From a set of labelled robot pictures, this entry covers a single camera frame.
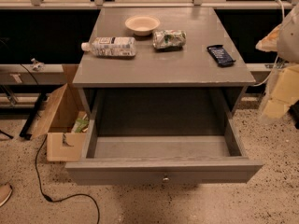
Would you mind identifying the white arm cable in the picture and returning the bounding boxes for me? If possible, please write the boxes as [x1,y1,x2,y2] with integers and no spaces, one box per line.
[250,0,286,88]

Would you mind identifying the black stand leg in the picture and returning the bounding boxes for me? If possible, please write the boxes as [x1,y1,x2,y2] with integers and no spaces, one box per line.
[20,92,47,140]

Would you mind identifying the open cardboard box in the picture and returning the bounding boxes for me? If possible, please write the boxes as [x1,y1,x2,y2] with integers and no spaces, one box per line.
[31,64,92,163]

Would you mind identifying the grey cabinet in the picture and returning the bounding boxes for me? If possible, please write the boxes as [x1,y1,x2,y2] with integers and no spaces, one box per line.
[72,7,257,117]

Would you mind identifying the beige shoe tip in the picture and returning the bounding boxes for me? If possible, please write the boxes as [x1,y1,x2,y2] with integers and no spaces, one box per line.
[0,183,12,207]

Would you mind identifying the dark blue rxbar wrapper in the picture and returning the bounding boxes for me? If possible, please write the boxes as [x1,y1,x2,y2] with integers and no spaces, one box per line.
[206,45,235,67]

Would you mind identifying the white paper bowl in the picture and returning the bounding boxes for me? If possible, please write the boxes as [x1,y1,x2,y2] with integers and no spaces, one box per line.
[125,15,160,36]

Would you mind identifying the small clear object on ledge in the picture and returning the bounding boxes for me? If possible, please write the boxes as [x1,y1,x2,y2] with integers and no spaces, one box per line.
[31,58,45,72]

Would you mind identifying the green packet in box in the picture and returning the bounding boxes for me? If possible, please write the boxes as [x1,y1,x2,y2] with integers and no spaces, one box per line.
[71,119,89,133]

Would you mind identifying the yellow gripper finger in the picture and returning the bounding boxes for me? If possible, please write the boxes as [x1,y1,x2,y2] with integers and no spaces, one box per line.
[255,25,280,52]
[261,63,299,119]

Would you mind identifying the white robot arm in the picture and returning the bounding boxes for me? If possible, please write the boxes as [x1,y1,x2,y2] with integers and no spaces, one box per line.
[256,5,299,123]

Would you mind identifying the clear plastic water bottle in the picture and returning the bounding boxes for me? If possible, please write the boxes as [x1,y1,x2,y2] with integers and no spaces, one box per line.
[81,36,136,57]

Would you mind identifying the black floor cable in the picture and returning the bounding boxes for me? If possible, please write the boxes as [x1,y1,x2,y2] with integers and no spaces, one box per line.
[35,134,101,224]

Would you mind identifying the grey open top drawer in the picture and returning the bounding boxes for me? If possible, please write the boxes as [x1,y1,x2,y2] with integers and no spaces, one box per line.
[64,88,264,186]

